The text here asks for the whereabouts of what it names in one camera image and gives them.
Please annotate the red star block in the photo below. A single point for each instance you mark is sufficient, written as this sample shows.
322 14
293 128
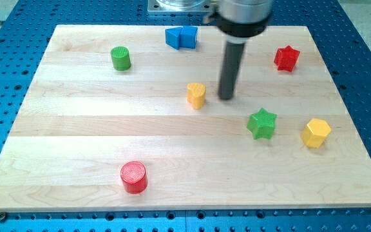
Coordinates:
286 58

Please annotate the green star block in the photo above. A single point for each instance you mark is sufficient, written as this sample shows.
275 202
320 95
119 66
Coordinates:
262 124

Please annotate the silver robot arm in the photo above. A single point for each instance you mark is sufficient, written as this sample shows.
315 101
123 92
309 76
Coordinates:
239 20

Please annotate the yellow heart block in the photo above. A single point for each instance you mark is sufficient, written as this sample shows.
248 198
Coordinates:
196 95

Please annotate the green cylinder block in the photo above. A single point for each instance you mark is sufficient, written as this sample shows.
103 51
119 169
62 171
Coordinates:
120 58

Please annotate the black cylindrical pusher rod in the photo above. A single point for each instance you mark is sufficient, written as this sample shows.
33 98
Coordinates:
230 68

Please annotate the light wooden board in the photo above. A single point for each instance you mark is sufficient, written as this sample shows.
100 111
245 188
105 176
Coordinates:
82 120

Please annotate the red cylinder block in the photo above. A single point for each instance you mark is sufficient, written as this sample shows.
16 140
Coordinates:
134 177

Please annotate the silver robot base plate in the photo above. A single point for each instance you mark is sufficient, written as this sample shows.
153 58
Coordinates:
164 6

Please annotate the blue cube block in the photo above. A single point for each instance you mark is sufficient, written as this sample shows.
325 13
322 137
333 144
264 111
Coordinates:
188 37

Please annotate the yellow hexagon block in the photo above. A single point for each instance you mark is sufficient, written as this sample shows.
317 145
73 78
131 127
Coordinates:
315 133

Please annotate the blue perforated table plate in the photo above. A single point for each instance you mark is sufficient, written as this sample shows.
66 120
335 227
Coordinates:
28 27

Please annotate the blue triangle block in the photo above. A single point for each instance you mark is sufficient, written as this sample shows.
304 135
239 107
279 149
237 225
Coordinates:
173 37

